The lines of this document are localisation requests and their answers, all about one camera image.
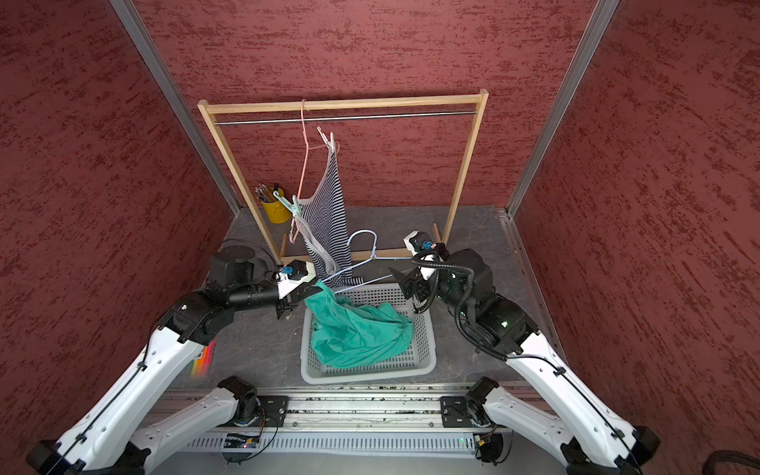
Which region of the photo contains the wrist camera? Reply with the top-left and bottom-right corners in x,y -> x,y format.
277,259 -> 318,298
403,231 -> 449,262

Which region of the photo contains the white plastic laundry basket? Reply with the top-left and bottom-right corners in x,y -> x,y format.
301,283 -> 437,385

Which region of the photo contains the yellow pencil cup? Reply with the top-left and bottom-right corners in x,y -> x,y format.
255,183 -> 292,225

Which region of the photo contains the pink wire hanger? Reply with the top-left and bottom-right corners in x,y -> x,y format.
289,99 -> 311,243

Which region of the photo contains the striped tank top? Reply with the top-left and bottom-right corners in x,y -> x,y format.
296,146 -> 363,287

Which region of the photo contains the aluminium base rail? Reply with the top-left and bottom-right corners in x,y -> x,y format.
123,388 -> 601,431

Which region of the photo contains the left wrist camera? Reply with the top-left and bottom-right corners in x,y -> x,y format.
277,259 -> 318,298

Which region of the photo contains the wooden clothes rack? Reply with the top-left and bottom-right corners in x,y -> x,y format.
197,89 -> 489,263

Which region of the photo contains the green tank top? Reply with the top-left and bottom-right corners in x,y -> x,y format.
305,282 -> 414,369

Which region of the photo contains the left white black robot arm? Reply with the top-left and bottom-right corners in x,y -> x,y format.
27,245 -> 321,474

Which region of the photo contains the mint clothespin lower striped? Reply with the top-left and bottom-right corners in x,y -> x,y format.
272,190 -> 303,220

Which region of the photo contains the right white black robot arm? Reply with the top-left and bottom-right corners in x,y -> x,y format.
391,245 -> 660,474

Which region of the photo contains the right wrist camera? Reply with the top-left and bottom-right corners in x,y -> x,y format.
403,231 -> 449,262

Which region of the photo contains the white clothespin top striped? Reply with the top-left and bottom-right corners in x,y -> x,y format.
317,127 -> 338,154

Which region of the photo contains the light blue wire hanger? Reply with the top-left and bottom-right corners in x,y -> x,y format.
322,229 -> 412,293

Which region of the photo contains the colourful card on floor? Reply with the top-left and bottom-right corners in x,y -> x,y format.
190,340 -> 217,379

